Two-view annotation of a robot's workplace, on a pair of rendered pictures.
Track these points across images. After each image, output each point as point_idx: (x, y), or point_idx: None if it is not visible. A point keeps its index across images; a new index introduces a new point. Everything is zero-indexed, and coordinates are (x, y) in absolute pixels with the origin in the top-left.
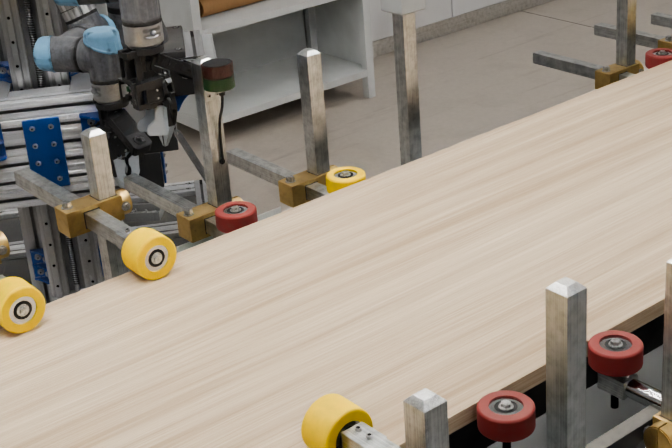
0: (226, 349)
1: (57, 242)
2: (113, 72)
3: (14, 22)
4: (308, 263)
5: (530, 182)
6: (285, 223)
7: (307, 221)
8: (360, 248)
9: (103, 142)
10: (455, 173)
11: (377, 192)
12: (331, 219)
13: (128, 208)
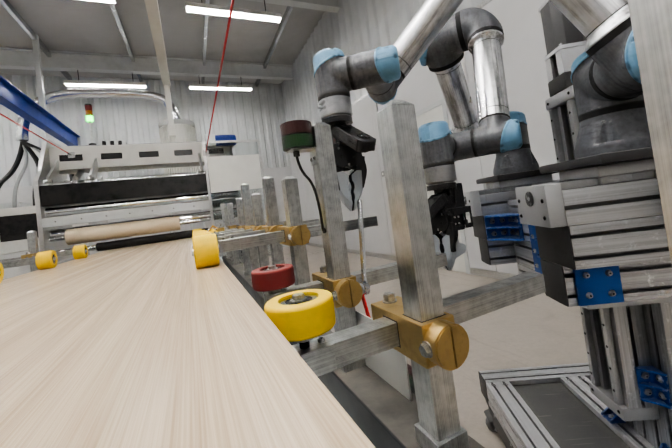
0: (60, 291)
1: (595, 336)
2: (424, 158)
3: (563, 143)
4: (104, 302)
5: None
6: (210, 287)
7: (195, 295)
8: (66, 322)
9: (284, 186)
10: (112, 441)
11: (199, 327)
12: (174, 304)
13: (288, 238)
